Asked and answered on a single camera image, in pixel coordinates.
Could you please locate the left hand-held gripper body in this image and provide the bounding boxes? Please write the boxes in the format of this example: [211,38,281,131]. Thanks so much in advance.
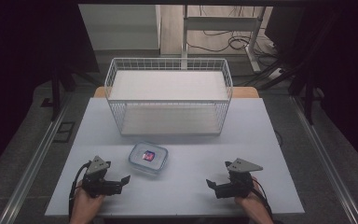
[81,155,123,199]

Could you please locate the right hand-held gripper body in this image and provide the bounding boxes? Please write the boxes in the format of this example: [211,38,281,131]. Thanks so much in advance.
[214,158,264,200]

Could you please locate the person's right hand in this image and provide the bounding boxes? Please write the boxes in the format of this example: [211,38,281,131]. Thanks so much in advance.
[234,176,272,218]

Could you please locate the person's left hand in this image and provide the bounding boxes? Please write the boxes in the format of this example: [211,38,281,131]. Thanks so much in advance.
[69,180,106,222]

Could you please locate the clear lidded food container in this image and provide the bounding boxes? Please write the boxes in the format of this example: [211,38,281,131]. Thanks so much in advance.
[128,141,170,175]

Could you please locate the wooden table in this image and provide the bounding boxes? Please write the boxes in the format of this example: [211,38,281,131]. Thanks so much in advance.
[93,86,260,100]

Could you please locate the black metal stand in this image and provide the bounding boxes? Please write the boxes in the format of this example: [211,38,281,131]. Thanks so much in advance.
[257,18,327,125]
[40,62,103,122]

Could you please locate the white cabinet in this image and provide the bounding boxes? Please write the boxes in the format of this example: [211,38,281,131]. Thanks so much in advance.
[78,4,162,51]

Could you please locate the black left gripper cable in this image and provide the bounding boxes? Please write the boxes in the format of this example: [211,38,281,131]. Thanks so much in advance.
[67,161,92,220]

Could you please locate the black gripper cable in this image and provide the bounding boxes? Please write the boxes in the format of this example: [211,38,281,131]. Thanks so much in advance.
[67,161,92,220]
[251,178,275,220]

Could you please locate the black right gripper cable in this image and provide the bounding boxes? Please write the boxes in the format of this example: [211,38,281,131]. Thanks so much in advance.
[251,178,275,220]

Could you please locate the aluminium floor rail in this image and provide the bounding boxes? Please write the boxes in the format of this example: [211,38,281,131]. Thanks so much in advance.
[0,92,73,224]
[289,95,358,224]

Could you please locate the white wire basket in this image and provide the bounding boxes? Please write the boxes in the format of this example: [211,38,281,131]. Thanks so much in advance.
[103,57,234,137]

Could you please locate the black floor cables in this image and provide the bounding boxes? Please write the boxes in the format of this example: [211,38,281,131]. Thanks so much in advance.
[186,5,281,68]

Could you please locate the white metal desk frame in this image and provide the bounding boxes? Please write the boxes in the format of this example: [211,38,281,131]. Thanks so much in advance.
[181,5,267,74]

